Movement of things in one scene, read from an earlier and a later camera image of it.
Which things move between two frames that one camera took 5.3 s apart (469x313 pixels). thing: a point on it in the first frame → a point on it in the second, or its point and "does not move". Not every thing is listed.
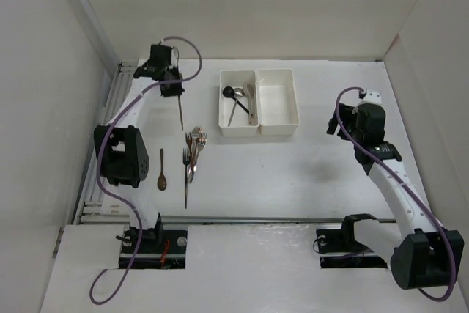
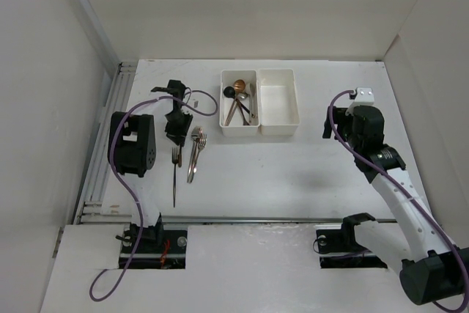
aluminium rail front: (250, 219) does not move
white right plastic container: (278, 108) does not move
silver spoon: (237, 92) → (242, 96)
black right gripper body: (349, 118) does not move
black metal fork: (186, 160) → (174, 159)
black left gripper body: (175, 89) → (178, 123)
